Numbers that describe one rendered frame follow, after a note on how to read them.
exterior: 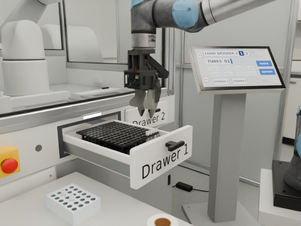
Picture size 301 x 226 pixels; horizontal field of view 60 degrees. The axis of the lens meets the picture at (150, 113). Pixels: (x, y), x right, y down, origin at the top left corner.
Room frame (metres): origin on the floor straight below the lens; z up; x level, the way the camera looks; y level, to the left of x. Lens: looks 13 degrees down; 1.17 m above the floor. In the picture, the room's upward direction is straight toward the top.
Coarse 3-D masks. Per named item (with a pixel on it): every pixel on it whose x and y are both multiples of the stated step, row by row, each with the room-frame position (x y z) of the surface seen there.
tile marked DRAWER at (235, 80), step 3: (231, 78) 1.48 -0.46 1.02; (234, 78) 1.48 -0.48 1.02; (237, 78) 1.49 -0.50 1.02; (240, 78) 1.49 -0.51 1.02; (243, 78) 1.49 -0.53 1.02; (246, 78) 1.50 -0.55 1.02; (234, 81) 1.47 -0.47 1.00; (237, 81) 1.47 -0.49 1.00; (240, 81) 1.48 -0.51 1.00; (243, 81) 1.48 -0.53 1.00; (246, 81) 1.48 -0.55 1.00; (234, 84) 1.46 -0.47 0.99; (237, 84) 1.46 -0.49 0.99; (240, 84) 1.46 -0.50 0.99
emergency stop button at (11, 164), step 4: (8, 160) 0.63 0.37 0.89; (12, 160) 0.63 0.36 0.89; (4, 164) 0.62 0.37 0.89; (8, 164) 0.62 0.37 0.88; (12, 164) 0.63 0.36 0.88; (16, 164) 0.64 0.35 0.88; (4, 168) 0.62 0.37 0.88; (8, 168) 0.62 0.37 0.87; (12, 168) 0.63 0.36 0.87; (16, 168) 0.64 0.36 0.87; (4, 172) 0.62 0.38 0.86; (8, 172) 0.62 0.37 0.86; (12, 172) 0.63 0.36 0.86
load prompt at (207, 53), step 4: (204, 52) 1.58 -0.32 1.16; (208, 52) 1.58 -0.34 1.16; (212, 52) 1.59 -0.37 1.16; (216, 52) 1.59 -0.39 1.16; (220, 52) 1.60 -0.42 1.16; (224, 52) 1.60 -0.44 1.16; (228, 52) 1.60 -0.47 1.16; (232, 52) 1.61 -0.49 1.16; (236, 52) 1.61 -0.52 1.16; (240, 52) 1.62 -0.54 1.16; (244, 52) 1.62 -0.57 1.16; (248, 52) 1.63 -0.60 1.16; (204, 56) 1.56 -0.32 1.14; (208, 56) 1.56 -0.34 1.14; (212, 56) 1.57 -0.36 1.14; (216, 56) 1.57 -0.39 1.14; (220, 56) 1.58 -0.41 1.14; (224, 56) 1.58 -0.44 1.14; (228, 56) 1.58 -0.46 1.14; (232, 56) 1.59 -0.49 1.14; (236, 56) 1.59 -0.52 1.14; (240, 56) 1.60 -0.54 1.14
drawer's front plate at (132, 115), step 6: (162, 102) 1.24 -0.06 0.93; (162, 108) 1.24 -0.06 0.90; (126, 114) 1.06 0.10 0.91; (132, 114) 1.07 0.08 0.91; (138, 114) 1.11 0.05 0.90; (144, 114) 1.14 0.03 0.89; (156, 114) 1.21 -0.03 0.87; (162, 114) 1.24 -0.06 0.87; (126, 120) 1.06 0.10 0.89; (132, 120) 1.07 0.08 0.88; (138, 120) 1.11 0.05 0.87; (156, 120) 1.21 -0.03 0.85; (162, 120) 1.24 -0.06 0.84; (150, 126) 1.17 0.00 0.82
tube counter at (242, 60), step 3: (225, 60) 1.56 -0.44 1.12; (228, 60) 1.57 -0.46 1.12; (231, 60) 1.57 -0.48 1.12; (234, 60) 1.57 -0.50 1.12; (237, 60) 1.58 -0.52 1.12; (240, 60) 1.58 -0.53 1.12; (243, 60) 1.58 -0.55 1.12; (246, 60) 1.59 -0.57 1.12; (249, 60) 1.59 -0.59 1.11; (252, 60) 1.59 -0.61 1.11; (225, 63) 1.55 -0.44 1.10; (228, 63) 1.55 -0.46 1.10; (231, 63) 1.55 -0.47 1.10; (234, 63) 1.56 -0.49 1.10; (237, 63) 1.56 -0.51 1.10; (240, 63) 1.56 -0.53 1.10; (243, 63) 1.57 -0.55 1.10; (246, 63) 1.57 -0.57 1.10; (249, 63) 1.57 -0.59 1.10; (252, 63) 1.58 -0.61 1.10
